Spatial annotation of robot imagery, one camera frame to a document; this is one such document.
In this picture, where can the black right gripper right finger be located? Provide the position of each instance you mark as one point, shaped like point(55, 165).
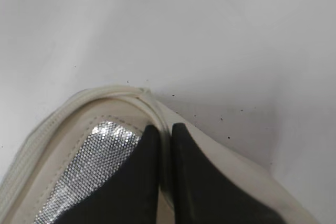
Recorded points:
point(202, 194)

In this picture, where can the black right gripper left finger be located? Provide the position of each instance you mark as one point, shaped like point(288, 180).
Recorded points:
point(131, 194)

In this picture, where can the cream bag with silver window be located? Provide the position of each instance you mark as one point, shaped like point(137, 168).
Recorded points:
point(81, 145)

